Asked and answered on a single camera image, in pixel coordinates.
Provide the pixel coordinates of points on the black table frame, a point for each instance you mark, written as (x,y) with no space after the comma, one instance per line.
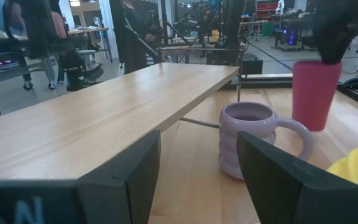
(266,81)

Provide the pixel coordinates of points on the pink plastic tumbler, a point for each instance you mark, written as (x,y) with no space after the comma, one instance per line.
(314,93)

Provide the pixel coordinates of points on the wheeled equipment cart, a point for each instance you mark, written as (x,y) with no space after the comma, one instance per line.
(5,65)

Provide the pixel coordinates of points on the lilac ribbed mug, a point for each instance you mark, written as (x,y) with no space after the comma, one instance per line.
(244,124)

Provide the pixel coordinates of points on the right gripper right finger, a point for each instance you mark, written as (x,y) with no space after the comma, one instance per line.
(291,193)

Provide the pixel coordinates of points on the computer tower, blue lights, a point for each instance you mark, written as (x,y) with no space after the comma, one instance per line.
(290,37)

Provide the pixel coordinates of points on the red storage bins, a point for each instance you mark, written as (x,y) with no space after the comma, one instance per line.
(266,9)

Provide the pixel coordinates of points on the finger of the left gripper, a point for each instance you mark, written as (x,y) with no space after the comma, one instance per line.
(350,43)
(328,46)

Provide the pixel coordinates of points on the wooden shelf, black metal legs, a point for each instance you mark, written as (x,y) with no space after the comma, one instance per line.
(104,118)

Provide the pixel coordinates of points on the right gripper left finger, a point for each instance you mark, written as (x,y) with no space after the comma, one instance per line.
(73,202)

